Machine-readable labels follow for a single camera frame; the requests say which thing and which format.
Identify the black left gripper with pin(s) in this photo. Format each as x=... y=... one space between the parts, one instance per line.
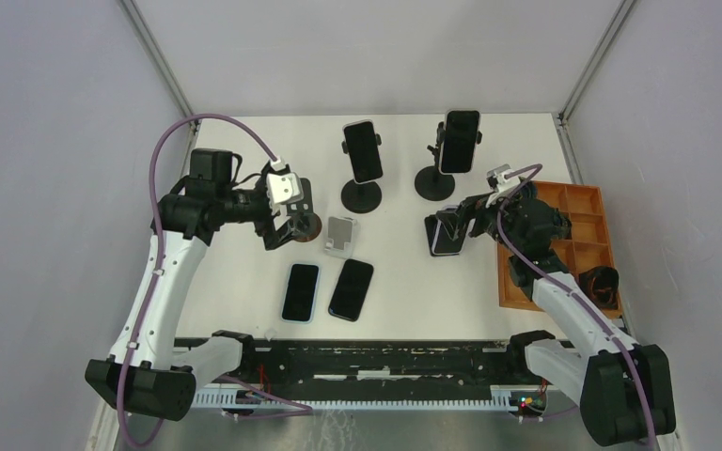
x=273 y=238

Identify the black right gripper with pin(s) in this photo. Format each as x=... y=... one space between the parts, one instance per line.
x=475 y=208

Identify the wooden-base black plate stand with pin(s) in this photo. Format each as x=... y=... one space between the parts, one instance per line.
x=308 y=223

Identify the black folding phone stand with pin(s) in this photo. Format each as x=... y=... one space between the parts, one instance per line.
x=430 y=224

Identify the phone with purple case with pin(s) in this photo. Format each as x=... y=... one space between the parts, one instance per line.
x=444 y=246

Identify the silver folding phone stand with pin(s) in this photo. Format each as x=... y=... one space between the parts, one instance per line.
x=340 y=237

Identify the phone with light blue case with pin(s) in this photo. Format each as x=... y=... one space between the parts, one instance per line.
x=300 y=293

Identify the phone with white case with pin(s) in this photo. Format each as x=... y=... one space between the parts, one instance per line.
x=351 y=290

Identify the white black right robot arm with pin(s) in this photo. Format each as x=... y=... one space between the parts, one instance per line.
x=622 y=389

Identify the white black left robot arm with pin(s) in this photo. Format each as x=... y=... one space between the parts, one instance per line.
x=141 y=373

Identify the green blue rolled tie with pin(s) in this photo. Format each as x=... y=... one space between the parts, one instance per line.
x=562 y=225

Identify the brown rolled tie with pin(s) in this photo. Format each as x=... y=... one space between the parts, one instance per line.
x=600 y=284

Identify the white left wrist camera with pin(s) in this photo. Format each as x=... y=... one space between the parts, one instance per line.
x=283 y=185

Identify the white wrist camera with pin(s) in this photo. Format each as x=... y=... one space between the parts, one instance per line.
x=503 y=181
x=283 y=185

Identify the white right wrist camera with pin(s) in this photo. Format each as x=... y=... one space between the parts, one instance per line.
x=503 y=181

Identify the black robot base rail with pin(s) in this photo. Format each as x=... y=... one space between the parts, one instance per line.
x=374 y=370

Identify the white slotted cable duct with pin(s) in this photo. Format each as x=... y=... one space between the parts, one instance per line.
x=232 y=397

